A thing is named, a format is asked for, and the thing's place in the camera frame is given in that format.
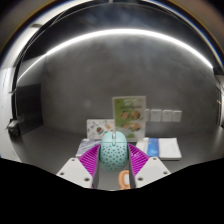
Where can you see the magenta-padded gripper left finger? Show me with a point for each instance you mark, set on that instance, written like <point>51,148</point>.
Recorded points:
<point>75,170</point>

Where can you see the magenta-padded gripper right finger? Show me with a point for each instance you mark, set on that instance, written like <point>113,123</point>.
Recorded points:
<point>151,168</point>

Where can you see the mint green perforated computer mouse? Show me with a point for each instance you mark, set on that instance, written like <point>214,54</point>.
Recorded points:
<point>114,153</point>

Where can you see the orange fox-shaped mouse pad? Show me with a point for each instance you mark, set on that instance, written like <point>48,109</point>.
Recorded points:
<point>124,180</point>

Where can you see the white book with blue band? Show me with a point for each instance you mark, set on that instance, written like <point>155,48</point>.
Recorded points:
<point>165,148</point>

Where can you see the grey striped flat book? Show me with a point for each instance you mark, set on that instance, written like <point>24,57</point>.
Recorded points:
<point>87,146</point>

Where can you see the white colourful printed card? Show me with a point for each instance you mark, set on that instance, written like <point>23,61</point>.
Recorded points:
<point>98,128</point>

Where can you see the green standing food book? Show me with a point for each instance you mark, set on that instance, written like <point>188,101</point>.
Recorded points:
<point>130,115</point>

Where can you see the white ceiling light strip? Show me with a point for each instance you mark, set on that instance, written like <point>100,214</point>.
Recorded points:
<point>116,31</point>

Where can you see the white wall socket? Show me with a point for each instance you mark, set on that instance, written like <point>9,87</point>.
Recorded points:
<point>167,115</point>
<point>147,115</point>
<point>177,116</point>
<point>156,115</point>

